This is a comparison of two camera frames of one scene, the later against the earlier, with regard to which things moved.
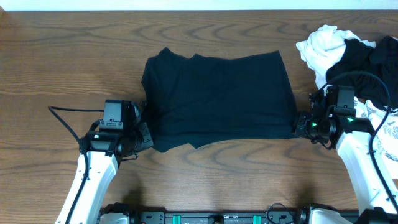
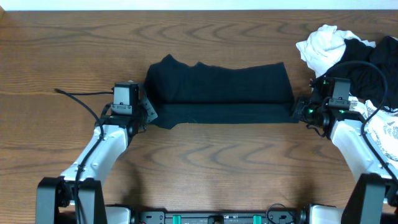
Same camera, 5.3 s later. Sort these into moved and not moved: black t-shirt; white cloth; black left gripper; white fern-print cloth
Moved: black t-shirt; black left gripper
Not moved: white fern-print cloth; white cloth
